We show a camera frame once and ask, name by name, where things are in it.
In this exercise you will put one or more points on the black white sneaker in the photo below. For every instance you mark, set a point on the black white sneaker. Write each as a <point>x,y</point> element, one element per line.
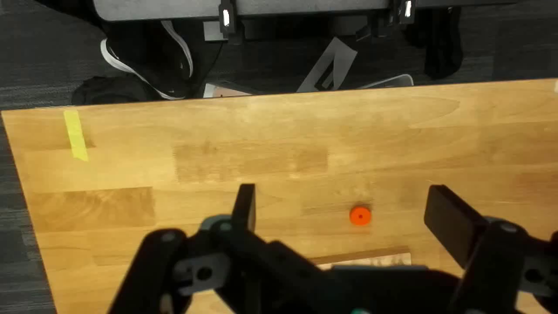
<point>149,59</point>

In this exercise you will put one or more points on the yellow tape strip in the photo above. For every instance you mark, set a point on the yellow tape strip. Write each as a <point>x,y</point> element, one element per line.
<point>75,135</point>

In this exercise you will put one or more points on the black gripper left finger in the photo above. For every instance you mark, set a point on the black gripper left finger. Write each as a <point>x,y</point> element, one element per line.
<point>245,204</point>

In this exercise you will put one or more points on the grey metal triangular frame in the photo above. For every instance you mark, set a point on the grey metal triangular frame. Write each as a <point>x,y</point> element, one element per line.
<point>328,71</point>

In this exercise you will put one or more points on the orange disk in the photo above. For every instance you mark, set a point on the orange disk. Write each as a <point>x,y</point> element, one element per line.
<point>360,216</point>

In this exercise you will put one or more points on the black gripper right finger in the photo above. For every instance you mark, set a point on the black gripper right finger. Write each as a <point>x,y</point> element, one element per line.
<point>454,224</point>

